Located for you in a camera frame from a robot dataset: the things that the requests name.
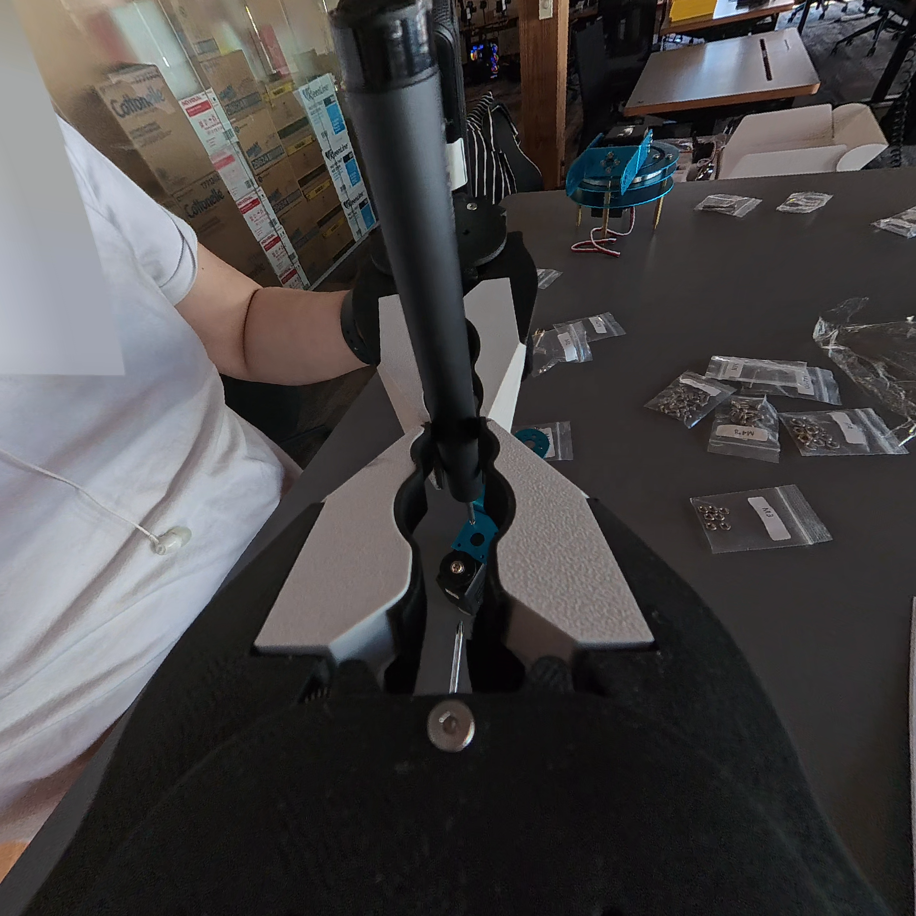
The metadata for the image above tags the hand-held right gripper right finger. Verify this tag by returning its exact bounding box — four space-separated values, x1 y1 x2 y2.
483 421 655 665

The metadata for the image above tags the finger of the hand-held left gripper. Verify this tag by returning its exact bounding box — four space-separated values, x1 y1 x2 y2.
461 279 529 432
376 293 432 432

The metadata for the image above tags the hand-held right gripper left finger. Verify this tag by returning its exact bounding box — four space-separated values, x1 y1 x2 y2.
252 426 434 670

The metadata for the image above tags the black electric screwdriver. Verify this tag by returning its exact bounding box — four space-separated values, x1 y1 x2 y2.
328 0 489 527

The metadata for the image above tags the person's left forearm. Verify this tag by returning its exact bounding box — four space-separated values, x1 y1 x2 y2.
175 239 373 387

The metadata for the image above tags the dark grey desk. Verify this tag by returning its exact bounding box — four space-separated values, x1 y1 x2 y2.
0 168 916 916

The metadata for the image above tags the wood-edged office desk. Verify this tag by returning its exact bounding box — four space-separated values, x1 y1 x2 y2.
623 27 821 119

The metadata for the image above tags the black wristband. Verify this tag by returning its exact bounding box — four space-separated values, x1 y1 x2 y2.
341 286 382 367

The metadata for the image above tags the black white striped garment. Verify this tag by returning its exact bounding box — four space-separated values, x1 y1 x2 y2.
465 93 542 198

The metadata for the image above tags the zip bag with blue disc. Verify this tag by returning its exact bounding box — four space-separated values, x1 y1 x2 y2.
515 421 573 461

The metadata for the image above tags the blue round turntable base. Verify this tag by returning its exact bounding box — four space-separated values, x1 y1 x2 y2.
565 125 678 233

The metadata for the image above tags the black office chair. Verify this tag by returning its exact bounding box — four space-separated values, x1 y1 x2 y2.
222 372 316 466

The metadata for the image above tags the wooden pillar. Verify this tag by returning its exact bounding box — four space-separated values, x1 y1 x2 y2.
519 0 570 190

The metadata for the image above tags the zip bag of silver screws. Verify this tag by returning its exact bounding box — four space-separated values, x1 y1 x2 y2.
644 371 738 428

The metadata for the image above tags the zip bag of small nuts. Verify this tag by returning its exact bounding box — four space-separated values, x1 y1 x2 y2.
690 485 833 553

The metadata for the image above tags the person's white shirt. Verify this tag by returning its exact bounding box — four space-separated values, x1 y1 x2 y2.
0 114 305 831

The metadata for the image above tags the zip bag of short screws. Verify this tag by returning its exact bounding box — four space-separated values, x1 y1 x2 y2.
707 396 781 462

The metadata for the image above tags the long clear zip bag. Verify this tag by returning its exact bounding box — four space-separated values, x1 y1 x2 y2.
705 355 810 387
769 366 842 405

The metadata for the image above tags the zip bag of metal rings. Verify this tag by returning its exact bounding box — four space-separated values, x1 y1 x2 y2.
779 408 908 457

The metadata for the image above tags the white open cardboard box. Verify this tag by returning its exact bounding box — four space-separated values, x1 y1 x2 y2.
716 104 888 180

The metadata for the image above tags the open instruction booklet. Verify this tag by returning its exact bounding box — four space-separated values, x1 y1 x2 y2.
907 597 916 813

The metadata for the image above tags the crumpled clear plastic wrap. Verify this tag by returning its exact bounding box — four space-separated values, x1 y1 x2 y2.
813 297 916 441

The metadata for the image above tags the white earphone with cable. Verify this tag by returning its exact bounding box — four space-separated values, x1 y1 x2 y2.
0 447 194 555

